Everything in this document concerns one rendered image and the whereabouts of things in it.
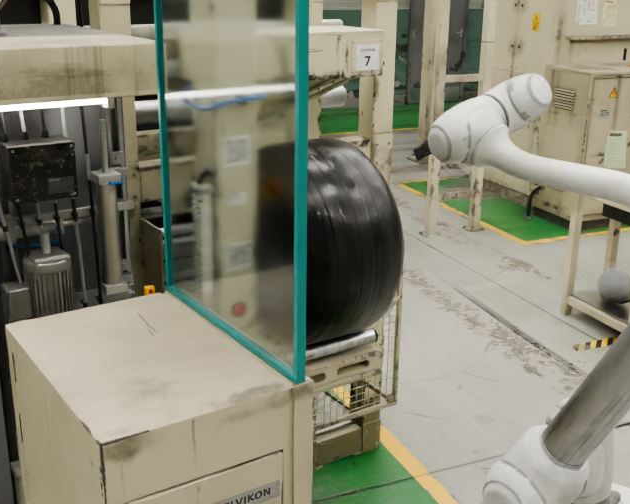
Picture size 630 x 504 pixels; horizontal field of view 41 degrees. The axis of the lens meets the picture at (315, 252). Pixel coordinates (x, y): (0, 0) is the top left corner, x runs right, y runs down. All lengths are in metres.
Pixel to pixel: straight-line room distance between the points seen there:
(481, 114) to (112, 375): 0.89
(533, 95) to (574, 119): 5.11
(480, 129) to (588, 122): 5.13
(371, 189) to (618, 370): 0.95
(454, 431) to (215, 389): 2.53
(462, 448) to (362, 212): 1.76
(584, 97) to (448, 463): 3.84
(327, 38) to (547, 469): 1.47
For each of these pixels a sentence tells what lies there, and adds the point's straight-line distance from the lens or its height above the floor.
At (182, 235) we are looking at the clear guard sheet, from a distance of 1.84.
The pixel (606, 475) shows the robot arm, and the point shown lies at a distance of 2.09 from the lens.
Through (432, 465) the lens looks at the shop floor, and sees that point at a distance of 3.69.
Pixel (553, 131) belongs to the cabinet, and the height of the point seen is 0.74.
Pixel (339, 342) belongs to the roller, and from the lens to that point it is 2.53.
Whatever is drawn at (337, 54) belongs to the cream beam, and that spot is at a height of 1.71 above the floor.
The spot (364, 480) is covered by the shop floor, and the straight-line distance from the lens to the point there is 3.57.
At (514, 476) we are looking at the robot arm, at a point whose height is 0.98.
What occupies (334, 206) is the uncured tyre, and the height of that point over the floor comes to 1.37.
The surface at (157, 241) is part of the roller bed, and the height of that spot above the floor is 1.16.
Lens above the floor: 1.97
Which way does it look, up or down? 19 degrees down
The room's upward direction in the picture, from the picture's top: 1 degrees clockwise
